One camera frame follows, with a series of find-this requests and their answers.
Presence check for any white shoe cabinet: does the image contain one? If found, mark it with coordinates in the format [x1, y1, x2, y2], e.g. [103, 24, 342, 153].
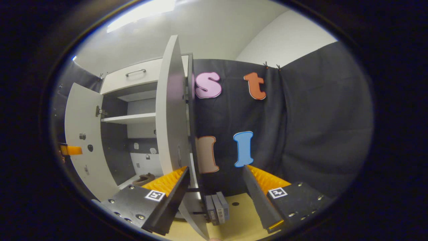
[100, 53, 195, 188]

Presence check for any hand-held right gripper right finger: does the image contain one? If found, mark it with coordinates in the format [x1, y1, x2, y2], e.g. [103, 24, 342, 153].
[242, 165, 331, 234]

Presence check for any brown fuzzy shoe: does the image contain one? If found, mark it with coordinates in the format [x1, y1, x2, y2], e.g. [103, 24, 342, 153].
[133, 173, 156, 186]

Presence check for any white cabinet drawer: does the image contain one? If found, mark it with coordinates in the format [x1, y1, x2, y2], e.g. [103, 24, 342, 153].
[100, 55, 190, 96]

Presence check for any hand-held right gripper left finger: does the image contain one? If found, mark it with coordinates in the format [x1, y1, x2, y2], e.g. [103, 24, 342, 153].
[92, 166, 190, 236]

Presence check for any white cabinet shelf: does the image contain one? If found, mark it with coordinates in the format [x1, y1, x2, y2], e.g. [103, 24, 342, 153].
[101, 113, 157, 125]

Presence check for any grey rectangular block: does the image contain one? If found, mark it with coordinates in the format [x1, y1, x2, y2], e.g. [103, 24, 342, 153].
[204, 195, 217, 226]
[211, 193, 224, 224]
[217, 191, 231, 221]

